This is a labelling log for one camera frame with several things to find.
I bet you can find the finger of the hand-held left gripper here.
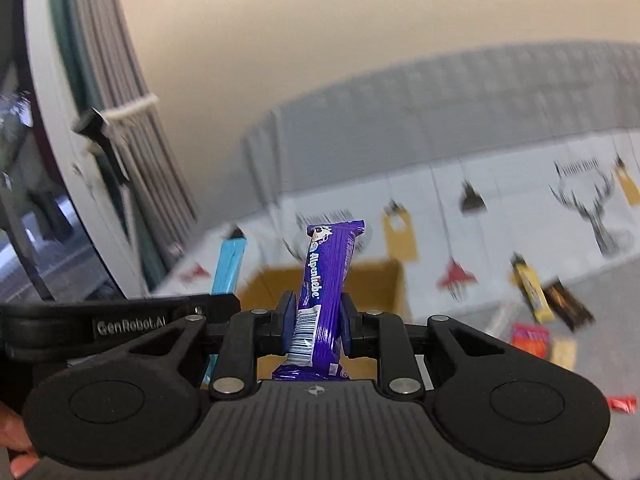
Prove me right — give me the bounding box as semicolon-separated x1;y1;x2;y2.
195;293;242;319

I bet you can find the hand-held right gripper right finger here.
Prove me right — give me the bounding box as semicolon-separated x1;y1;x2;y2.
341;294;516;401

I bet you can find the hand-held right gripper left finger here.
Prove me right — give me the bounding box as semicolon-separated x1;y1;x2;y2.
120;291;297;401

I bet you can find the blue snack packet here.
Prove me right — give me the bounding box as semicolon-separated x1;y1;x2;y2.
200;237;248;390

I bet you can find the cardboard box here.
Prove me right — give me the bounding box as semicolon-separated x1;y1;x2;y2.
200;257;408;391

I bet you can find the purple candy roll packet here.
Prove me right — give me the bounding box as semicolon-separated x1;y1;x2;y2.
271;220;366;381

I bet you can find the red snack packet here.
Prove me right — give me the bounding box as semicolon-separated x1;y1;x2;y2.
510;324;551;358

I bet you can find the yellow snack packet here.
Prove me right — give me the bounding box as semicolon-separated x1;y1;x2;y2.
509;254;555;324

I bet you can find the beige cracker packet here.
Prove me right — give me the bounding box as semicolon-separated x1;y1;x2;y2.
550;338;578;368

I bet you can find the black snack bar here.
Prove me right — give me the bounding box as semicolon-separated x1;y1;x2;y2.
542;280;596;332

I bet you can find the person's left hand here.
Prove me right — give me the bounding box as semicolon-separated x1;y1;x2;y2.
0;400;40;479

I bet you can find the black curtain hook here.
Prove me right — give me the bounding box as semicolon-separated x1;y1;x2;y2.
75;107;129;182

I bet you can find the printed sofa cover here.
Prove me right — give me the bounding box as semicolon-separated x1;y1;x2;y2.
150;40;640;326

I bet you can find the white curtain tieback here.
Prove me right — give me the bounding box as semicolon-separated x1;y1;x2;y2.
100;94;159;124

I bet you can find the grey curtain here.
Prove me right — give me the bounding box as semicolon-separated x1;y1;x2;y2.
65;0;201;246

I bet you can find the teal curtain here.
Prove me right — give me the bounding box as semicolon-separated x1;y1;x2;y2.
47;0;166;281

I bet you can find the white window frame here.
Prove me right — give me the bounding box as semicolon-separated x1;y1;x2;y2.
0;0;151;303

